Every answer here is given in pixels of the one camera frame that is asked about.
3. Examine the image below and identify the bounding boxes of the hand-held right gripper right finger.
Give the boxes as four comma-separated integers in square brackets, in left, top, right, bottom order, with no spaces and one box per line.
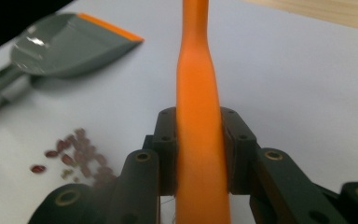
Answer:
[220,106,259,195]

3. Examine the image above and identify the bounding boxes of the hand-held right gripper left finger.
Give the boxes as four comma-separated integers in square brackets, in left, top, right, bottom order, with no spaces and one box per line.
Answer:
[143,106,179,196]

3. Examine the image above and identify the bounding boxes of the orange brush with grey bristles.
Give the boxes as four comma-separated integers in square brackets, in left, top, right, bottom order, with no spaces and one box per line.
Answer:
[174,0,233,224]

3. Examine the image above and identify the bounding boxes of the red beans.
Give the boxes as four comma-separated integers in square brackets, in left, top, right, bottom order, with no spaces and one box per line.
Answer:
[29,127,119,189]

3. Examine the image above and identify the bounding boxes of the grey dustpan with orange edge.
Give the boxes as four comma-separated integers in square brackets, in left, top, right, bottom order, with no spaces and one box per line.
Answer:
[0,12,145,119]

